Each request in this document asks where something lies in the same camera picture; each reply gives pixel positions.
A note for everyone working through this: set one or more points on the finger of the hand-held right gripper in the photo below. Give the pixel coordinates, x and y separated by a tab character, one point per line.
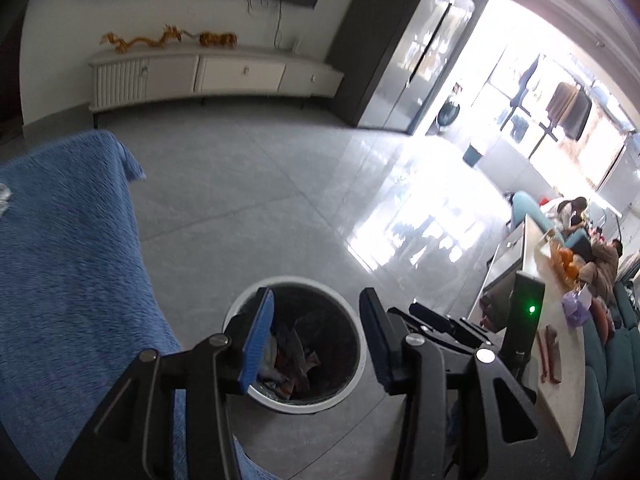
475	341
440	317

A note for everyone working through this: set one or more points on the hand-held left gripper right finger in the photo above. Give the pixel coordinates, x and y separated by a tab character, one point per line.
372	340

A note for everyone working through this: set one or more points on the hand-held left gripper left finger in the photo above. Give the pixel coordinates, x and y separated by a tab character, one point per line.
257	340

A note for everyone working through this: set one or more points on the black bin liner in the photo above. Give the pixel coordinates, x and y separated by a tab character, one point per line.
330	325

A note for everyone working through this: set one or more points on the white round trash bin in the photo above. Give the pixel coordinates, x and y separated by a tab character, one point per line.
300	406

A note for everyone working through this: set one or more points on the clear plastic wrapper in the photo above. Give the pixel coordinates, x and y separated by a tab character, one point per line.
4	200

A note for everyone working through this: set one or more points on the long red brown object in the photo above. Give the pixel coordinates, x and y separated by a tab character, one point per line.
550	355

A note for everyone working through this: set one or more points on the purple plastic bag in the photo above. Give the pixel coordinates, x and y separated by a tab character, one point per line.
576	309

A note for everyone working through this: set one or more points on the pile of oranges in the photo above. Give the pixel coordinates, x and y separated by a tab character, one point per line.
564	262

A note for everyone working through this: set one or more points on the red cushion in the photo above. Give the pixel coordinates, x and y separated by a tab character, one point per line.
601	322

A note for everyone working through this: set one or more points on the white long table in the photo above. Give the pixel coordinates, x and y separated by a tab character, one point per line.
560	410

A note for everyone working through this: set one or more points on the teal sofa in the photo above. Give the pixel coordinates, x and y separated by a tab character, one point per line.
615	385

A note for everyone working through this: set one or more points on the small blue bucket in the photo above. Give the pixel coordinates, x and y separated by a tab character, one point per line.
472	155

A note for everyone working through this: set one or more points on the blue plush blanket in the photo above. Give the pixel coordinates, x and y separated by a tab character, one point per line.
65	285

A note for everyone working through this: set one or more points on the round dark appliance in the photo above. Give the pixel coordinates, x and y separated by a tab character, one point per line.
448	115

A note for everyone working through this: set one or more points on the hanging dark jacket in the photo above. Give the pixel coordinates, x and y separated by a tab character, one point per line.
570	110

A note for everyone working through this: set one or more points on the hanging dark garment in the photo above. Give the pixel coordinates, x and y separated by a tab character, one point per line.
525	82

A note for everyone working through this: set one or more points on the white television cabinet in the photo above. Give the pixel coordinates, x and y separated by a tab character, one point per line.
225	72

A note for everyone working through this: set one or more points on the dark glass display cabinet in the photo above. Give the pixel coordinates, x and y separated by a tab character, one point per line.
390	45

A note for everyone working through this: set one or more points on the gold tiger figurine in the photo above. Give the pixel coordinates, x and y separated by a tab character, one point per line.
217	40

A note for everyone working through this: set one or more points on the gold dragon figurine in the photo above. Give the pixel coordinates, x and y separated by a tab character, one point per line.
167	35
125	42

